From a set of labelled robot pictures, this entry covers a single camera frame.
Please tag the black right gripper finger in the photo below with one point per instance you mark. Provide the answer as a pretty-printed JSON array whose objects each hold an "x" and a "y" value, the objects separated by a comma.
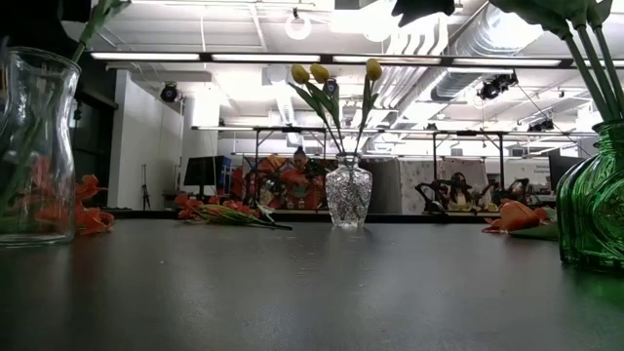
[{"x": 424, "y": 9}]

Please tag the yellow artificial tulip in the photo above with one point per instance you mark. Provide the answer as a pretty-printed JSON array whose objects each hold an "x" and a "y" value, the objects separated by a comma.
[
  {"x": 374, "y": 69},
  {"x": 320, "y": 73},
  {"x": 300, "y": 74}
]

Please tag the green stems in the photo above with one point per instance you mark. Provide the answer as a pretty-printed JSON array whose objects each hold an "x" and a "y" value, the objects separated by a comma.
[{"x": 584, "y": 73}]

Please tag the orange artificial tulip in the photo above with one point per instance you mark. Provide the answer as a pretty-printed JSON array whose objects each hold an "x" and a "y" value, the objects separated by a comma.
[{"x": 517, "y": 214}]

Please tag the green glass vase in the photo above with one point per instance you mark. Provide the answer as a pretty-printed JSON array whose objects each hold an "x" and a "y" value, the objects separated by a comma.
[{"x": 592, "y": 205}]

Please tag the red artificial flower bunch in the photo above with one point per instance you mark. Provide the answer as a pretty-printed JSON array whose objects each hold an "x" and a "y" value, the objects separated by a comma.
[
  {"x": 219, "y": 212},
  {"x": 90, "y": 187}
]

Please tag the orange-yellow artificial tulip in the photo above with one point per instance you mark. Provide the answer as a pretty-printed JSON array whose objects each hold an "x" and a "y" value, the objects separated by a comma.
[{"x": 97, "y": 17}]

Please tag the black background robot arm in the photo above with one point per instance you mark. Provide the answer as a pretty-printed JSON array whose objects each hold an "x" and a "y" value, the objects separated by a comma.
[{"x": 431, "y": 195}]

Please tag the clear cut-glass vase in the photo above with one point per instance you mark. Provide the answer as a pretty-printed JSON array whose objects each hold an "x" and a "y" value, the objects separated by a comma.
[{"x": 348, "y": 192}]

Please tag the smooth clear glass vase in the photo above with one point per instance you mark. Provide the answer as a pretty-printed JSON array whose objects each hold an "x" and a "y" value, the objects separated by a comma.
[{"x": 34, "y": 146}]

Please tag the black ceiling spotlight cluster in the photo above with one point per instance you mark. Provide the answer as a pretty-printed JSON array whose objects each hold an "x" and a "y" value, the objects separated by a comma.
[
  {"x": 497, "y": 85},
  {"x": 541, "y": 126}
]

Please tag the round white ceiling fixture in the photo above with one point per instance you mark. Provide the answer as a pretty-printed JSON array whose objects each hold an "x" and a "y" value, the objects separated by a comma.
[{"x": 298, "y": 27}]

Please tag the person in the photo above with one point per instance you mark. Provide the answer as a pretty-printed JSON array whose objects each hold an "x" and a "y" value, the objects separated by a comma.
[
  {"x": 458, "y": 187},
  {"x": 300, "y": 178}
]

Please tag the red patterned backdrop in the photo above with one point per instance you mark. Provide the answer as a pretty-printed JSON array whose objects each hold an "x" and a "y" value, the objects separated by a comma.
[{"x": 273, "y": 175}]

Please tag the black table mat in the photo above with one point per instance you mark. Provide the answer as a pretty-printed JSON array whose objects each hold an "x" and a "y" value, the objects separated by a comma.
[{"x": 312, "y": 292}]

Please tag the thin black background tripod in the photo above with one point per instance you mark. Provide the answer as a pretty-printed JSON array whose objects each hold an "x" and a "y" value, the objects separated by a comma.
[{"x": 144, "y": 187}]

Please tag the silver ceiling duct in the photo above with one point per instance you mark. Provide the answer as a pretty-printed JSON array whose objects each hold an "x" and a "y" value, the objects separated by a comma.
[{"x": 468, "y": 58}]

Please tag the round black ceiling camera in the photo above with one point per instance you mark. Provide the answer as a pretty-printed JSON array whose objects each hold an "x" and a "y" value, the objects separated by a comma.
[{"x": 169, "y": 92}]

